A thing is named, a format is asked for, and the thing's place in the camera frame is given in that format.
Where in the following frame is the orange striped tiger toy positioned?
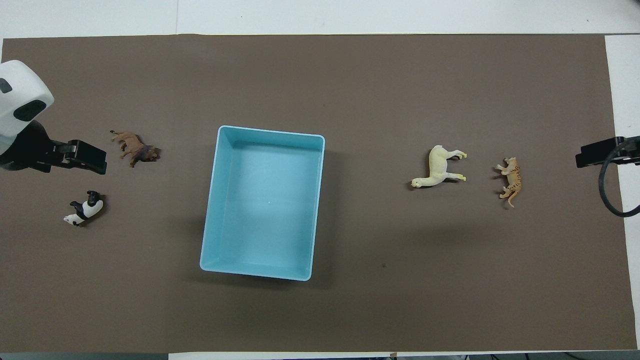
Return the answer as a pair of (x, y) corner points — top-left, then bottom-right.
(495, 156), (522, 208)

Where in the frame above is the black and white panda toy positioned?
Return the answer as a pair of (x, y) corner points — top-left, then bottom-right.
(63, 190), (105, 227)

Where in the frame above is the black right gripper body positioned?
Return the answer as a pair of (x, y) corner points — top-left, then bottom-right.
(617, 135), (640, 166)

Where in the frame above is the brown lion toy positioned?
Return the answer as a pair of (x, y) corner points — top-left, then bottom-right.
(110, 130), (162, 168)

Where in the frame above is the brown table mat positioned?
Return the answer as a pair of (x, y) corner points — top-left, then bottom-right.
(0, 33), (639, 354)

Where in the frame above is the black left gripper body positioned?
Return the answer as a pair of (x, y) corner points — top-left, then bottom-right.
(0, 120), (71, 174)

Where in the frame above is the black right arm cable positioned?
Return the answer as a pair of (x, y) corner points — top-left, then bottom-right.
(598, 136), (640, 219)

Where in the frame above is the light blue storage box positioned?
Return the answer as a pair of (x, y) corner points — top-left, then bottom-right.
(199, 125), (326, 282)

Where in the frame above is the cream llama toy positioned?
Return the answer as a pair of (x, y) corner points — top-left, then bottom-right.
(410, 144), (468, 190)

